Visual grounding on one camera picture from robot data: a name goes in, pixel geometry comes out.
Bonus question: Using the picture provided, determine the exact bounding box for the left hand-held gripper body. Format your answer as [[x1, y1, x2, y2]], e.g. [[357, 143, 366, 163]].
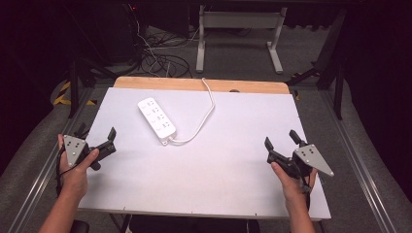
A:
[[62, 134, 118, 172]]

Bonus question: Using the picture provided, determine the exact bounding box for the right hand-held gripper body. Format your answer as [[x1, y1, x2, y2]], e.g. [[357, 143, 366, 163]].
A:
[[266, 139, 335, 181]]

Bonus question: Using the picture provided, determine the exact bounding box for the white power strip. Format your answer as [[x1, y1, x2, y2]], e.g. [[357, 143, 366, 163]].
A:
[[137, 96, 178, 147]]

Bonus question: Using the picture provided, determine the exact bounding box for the person's left hand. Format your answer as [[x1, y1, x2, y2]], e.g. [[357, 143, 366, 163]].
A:
[[56, 133, 101, 197]]

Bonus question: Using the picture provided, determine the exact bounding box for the person's right hand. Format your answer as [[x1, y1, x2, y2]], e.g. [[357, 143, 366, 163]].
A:
[[270, 161, 319, 206]]

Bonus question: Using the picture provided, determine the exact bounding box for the yellow black hazard tape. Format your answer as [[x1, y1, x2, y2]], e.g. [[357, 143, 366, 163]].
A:
[[52, 80, 98, 107]]

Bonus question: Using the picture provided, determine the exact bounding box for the black metal stand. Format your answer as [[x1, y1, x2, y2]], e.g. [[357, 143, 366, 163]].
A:
[[67, 56, 120, 119], [285, 9, 348, 121]]

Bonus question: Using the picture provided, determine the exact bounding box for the wooden board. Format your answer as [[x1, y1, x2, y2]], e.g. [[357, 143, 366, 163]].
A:
[[113, 76, 291, 95]]

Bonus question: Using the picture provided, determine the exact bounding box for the dark equipment cabinet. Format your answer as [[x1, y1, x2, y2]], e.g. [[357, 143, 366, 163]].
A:
[[96, 2, 148, 66]]

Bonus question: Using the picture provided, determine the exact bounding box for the person's dark lap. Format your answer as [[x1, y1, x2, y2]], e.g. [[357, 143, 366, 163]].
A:
[[128, 215, 261, 233]]

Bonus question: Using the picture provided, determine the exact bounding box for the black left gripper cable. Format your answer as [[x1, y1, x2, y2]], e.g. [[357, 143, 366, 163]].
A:
[[54, 147, 71, 199]]

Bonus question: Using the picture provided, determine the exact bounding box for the aluminium floor rail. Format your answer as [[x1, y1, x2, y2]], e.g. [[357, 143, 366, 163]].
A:
[[319, 90, 397, 233], [6, 86, 95, 233]]

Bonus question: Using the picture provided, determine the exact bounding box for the white power strip cable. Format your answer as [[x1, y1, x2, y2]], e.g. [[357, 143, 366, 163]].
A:
[[167, 77, 217, 146]]

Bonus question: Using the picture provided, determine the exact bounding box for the tangle of black floor cables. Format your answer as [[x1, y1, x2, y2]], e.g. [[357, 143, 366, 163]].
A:
[[138, 27, 198, 80]]

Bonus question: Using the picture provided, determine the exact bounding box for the white metal table frame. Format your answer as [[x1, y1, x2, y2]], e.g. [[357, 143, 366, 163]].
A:
[[195, 4, 289, 75]]

